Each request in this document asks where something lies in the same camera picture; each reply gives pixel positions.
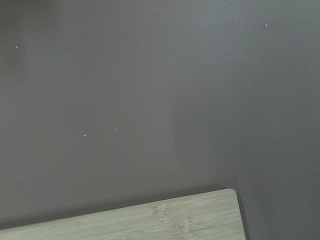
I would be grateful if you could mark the bamboo cutting board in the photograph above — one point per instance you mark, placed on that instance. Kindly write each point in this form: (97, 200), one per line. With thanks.
(212, 215)

